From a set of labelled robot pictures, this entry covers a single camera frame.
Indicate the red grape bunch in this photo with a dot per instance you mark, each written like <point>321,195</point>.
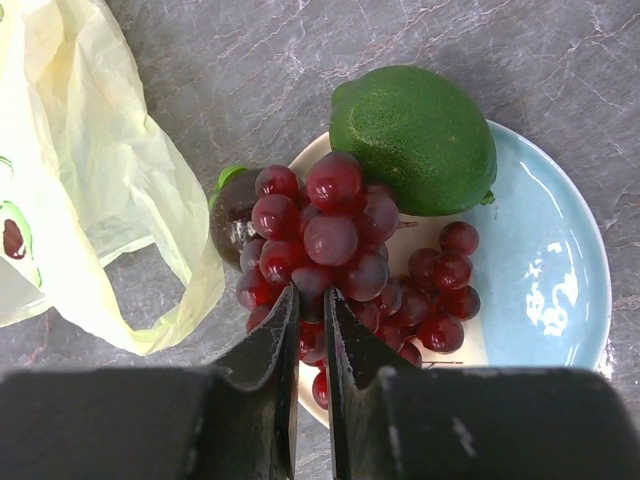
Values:
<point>331,230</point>

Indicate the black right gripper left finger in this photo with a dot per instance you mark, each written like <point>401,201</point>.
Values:
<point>232,419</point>

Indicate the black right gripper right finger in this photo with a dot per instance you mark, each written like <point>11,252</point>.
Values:
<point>392,420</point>

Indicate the green avocado print plastic bag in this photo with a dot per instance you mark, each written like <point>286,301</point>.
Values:
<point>87,175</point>

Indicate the cream ceramic plate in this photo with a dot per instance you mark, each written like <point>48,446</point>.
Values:
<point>540,270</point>

